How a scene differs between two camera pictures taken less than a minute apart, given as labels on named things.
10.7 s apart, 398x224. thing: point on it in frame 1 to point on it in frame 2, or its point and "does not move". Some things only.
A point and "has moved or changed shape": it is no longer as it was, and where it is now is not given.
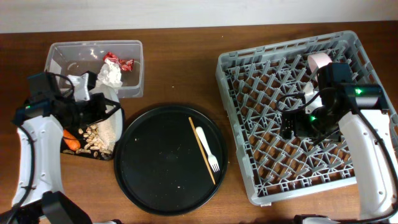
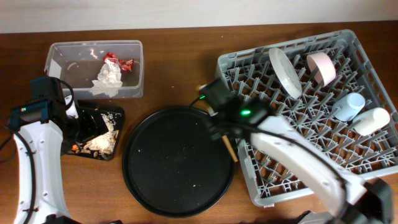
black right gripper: x=298 y=129 to x=215 y=137
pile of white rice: x=107 y=135 has moved or changed shape
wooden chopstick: x=202 y=151 to x=230 y=148
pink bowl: x=316 y=61 does not move
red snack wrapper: x=124 y=64 does not move
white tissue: x=110 y=74 does not move
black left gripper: x=102 y=105 to x=69 y=146
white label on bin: x=55 y=69 does not move
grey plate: x=116 y=117 to x=286 y=72
